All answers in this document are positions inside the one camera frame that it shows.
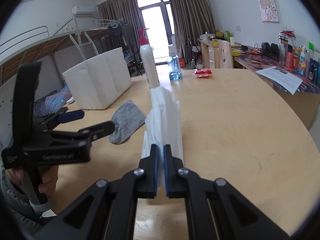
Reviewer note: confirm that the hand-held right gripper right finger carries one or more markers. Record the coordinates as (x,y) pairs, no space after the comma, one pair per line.
(167,170)

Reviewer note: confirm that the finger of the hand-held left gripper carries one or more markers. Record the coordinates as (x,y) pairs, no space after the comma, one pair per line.
(72,115)
(100,130)

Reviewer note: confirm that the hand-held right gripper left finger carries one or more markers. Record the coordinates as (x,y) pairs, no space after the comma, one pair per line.
(155,170)

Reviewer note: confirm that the grey sock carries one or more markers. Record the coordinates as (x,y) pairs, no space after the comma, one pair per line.
(125,122)

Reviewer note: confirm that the white foam box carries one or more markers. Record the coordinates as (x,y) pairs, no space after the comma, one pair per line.
(100,80)

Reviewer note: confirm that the white tissue pack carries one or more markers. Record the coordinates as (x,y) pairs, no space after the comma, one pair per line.
(165,120)

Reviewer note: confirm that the person's left forearm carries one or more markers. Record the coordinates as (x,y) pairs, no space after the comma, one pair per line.
(15,205)

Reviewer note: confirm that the person's left hand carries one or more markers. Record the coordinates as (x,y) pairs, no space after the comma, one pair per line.
(50,180)

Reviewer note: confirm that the blue orange patterned quilt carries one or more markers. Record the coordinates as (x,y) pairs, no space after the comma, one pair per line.
(50,102)

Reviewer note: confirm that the metal bunk bed with ladder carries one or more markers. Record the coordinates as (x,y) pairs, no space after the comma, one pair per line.
(32,50)

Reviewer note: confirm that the black folding chair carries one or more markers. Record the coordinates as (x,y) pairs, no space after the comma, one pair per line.
(136,65)

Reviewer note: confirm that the blue plaid bedding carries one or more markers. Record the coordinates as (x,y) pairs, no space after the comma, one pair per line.
(128,59)

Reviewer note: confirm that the white bottle red pump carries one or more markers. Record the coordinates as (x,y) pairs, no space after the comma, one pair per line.
(148,62)

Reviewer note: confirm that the dark hanging garment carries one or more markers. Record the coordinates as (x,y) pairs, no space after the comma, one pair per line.
(116,31)

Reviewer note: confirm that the clear spray bottle blue liquid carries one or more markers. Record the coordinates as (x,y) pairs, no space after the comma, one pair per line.
(174,70)

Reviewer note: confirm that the red snack packet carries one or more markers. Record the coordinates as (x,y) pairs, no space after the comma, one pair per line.
(203,73)

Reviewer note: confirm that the orange bag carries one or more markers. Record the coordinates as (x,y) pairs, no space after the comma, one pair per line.
(182,63)

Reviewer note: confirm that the white air conditioner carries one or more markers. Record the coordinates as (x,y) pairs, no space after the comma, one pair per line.
(83,10)

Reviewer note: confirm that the clear plastic bottle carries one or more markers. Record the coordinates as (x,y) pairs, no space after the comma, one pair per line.
(199,63)
(192,64)

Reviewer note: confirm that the brown curtain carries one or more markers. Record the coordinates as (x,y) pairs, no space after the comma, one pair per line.
(190,10)
(117,10)

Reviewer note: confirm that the glass balcony door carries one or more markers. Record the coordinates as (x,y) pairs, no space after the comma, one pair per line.
(155,22)

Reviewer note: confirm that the wooden desk with drawers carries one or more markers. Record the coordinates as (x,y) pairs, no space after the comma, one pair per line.
(210,55)

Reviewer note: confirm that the wooden chair smiley face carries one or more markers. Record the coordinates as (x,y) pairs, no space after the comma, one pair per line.
(225,55)

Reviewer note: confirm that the yellow bowl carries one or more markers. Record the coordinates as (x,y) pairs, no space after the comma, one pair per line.
(236,53)

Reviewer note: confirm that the printed desk mat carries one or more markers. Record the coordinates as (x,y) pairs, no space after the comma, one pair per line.
(255,62)

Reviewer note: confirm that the white cup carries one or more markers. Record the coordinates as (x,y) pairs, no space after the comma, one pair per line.
(232,41)

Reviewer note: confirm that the green packet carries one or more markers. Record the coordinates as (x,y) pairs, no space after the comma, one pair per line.
(228,35)

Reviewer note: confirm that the printed paper sheet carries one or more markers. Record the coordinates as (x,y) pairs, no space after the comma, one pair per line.
(282,77)

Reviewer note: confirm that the black headphones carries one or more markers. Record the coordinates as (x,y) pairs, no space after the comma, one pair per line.
(267,48)

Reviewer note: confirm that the steel thermos bottle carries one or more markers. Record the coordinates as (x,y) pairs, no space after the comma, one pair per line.
(283,52)

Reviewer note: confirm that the orange small bottle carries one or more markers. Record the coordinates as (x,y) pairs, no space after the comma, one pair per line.
(290,60)

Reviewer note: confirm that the row of colourful bottles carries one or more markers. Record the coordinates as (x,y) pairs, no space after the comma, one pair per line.
(310,67)

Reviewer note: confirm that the clear packet red top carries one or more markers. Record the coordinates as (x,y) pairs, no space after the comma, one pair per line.
(290,33)

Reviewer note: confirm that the cartoon wall poster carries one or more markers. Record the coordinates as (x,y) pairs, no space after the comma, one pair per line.
(268,8)

